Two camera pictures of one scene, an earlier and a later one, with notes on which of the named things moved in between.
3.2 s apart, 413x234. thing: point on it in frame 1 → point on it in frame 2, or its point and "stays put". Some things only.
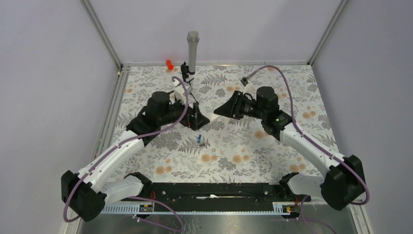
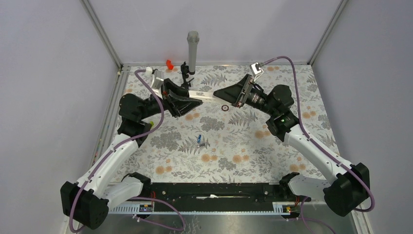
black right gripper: x=232 y=108 → x=233 y=94
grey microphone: x=193 y=38 stays put
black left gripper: x=194 y=118 → x=176 y=106
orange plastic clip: x=168 y=63 stays put
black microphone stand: x=185 y=73 stays put
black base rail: x=169 y=194 stays put
